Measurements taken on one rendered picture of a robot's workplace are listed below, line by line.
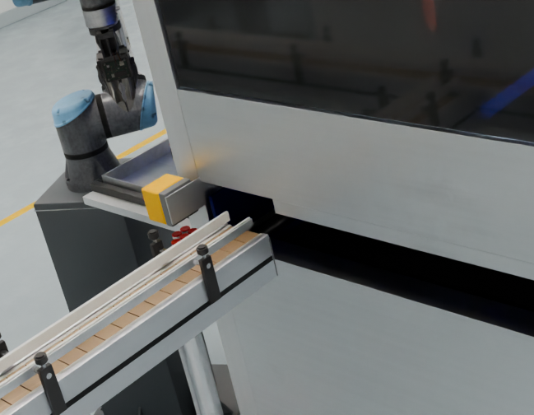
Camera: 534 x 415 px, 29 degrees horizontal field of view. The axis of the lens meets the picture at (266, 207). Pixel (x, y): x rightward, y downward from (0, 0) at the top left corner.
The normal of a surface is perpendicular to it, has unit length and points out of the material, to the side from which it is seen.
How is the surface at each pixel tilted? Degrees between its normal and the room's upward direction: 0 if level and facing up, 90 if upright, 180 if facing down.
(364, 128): 90
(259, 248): 90
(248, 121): 90
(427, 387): 90
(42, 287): 0
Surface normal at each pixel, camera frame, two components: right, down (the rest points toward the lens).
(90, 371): 0.72, 0.18
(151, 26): -0.67, 0.45
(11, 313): -0.19, -0.88
